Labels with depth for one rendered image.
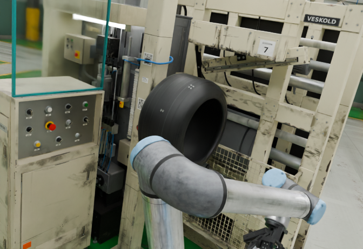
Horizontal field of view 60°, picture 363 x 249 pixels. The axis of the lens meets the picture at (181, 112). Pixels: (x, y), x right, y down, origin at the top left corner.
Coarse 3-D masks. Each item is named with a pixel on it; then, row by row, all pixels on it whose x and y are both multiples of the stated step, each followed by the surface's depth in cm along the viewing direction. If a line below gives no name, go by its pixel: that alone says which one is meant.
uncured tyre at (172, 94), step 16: (176, 80) 173; (192, 80) 172; (208, 80) 178; (160, 96) 168; (176, 96) 164; (192, 96) 164; (208, 96) 171; (224, 96) 188; (144, 112) 169; (160, 112) 164; (176, 112) 160; (192, 112) 164; (208, 112) 210; (224, 112) 192; (144, 128) 169; (160, 128) 162; (176, 128) 160; (192, 128) 216; (208, 128) 210; (224, 128) 200; (176, 144) 162; (192, 144) 211; (208, 144) 206; (192, 160) 200
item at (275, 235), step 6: (270, 222) 119; (270, 228) 119; (276, 228) 117; (282, 228) 116; (264, 234) 119; (270, 234) 118; (276, 234) 116; (282, 234) 116; (264, 240) 116; (270, 240) 114; (276, 240) 113; (258, 246) 116; (264, 246) 115; (270, 246) 113; (276, 246) 114; (282, 246) 115
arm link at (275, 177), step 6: (264, 174) 118; (270, 174) 116; (276, 174) 115; (282, 174) 114; (264, 180) 116; (270, 180) 114; (276, 180) 113; (282, 180) 112; (288, 180) 113; (276, 186) 112; (282, 186) 112; (288, 186) 111
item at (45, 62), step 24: (24, 0) 146; (48, 0) 154; (72, 0) 164; (96, 0) 175; (24, 24) 149; (48, 24) 158; (72, 24) 168; (96, 24) 180; (24, 48) 152; (48, 48) 162; (72, 48) 173; (96, 48) 185; (24, 72) 156; (48, 72) 166; (72, 72) 177; (96, 72) 190; (24, 96) 159
